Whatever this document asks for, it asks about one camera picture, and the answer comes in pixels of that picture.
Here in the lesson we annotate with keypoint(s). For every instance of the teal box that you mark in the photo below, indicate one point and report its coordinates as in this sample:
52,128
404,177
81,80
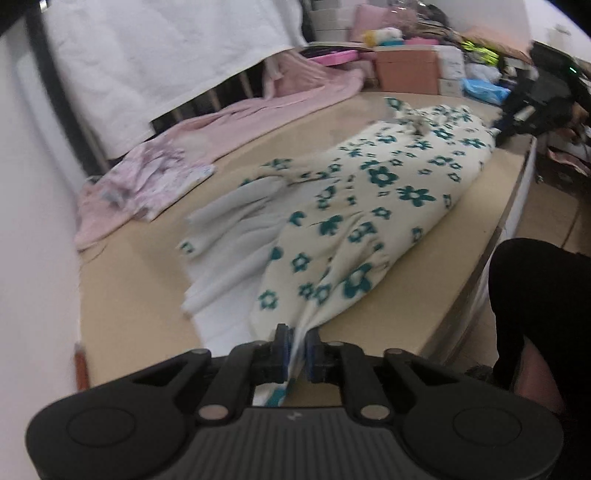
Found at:
396,43

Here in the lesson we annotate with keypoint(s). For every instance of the neon yellow cloth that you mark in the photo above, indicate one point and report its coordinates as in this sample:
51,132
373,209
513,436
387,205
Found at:
482,51

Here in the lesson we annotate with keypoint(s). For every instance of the metal bed railing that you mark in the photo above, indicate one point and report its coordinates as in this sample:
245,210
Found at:
69,115

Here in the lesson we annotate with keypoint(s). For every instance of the stack of white boxes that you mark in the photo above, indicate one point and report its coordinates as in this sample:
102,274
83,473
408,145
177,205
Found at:
330,25

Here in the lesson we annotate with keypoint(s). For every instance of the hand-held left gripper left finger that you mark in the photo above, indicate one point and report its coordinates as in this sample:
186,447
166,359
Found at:
282,353

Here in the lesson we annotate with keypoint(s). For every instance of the pink flat case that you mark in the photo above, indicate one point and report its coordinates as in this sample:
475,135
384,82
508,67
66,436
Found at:
330,56

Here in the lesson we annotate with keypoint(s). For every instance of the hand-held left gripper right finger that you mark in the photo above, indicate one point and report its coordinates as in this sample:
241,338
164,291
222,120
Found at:
314,355

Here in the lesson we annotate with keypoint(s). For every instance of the small-floral pink folded garment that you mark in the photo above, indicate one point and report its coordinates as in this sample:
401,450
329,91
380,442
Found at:
157,177

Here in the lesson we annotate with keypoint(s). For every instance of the blue plastic bag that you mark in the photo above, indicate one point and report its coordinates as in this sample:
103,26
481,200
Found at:
485,90

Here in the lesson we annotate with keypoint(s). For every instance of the pink fleece blanket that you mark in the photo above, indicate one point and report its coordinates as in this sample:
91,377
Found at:
240,115

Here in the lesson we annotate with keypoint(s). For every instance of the white hanging cloth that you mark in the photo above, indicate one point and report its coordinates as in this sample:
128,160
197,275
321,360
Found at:
161,60

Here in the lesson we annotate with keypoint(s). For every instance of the cream green-flower garment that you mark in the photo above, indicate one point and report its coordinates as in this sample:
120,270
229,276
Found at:
369,207

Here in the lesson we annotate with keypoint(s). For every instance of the pink pouch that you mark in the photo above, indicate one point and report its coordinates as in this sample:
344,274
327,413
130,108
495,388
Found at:
374,21

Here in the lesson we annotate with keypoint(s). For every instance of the brown cardboard box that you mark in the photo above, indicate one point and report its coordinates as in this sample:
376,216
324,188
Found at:
406,69

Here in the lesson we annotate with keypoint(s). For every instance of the yellow white plush toy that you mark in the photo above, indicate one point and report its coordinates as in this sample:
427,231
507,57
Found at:
381,36

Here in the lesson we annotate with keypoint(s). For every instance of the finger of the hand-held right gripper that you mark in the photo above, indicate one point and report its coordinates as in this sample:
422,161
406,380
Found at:
504,127

